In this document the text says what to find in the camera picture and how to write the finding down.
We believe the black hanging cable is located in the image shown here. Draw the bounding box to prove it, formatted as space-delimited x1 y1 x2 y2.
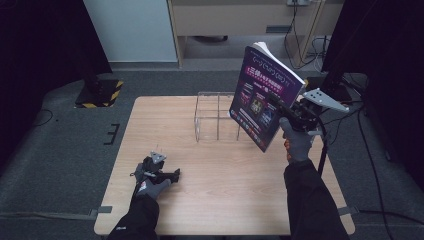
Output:
283 0 323 71

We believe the grey tape piece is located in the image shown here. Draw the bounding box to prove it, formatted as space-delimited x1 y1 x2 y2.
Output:
337 206 360 216
89 205 114 218

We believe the light wooden desk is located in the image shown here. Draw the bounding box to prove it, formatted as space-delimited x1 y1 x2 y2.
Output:
166 0 346 69

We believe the grey floor cable cover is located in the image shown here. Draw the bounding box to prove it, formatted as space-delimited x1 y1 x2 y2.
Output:
0 210 98 222

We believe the black stand with striped base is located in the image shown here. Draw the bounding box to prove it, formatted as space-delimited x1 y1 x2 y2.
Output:
74 66 124 109
305 71 354 105

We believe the purple cover magazine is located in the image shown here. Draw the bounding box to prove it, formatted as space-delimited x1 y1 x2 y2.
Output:
228 41 306 154

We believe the short black floor cable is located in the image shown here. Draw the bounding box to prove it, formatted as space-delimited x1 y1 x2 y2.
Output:
321 99 364 127

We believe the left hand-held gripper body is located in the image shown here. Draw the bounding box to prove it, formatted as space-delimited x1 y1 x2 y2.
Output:
142 151 168 183

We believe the long black floor cable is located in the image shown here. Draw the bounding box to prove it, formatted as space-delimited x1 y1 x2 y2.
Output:
357 108 390 240

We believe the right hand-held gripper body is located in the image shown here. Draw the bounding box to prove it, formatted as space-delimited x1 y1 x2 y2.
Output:
281 87 350 133

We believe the thin curved floor cable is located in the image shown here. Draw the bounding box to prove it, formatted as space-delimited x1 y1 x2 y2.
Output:
31 108 55 128

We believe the clear acrylic file rack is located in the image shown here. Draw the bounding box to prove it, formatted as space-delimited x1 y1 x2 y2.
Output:
193 91 246 143

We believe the thin looped cable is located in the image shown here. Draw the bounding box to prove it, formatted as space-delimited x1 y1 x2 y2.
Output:
311 35 332 73

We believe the black curtain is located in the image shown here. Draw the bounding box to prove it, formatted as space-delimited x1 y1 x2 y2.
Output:
321 0 424 193
0 0 113 174

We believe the person's left hand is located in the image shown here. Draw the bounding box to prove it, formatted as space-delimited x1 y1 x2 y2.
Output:
134 163 172 200

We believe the white cabinet panel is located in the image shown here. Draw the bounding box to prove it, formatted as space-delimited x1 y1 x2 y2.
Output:
83 0 178 63

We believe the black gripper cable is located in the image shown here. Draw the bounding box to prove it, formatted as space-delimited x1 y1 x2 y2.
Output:
315 114 424 225

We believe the person's right hand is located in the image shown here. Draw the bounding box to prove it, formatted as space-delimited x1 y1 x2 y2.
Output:
279 117 314 164

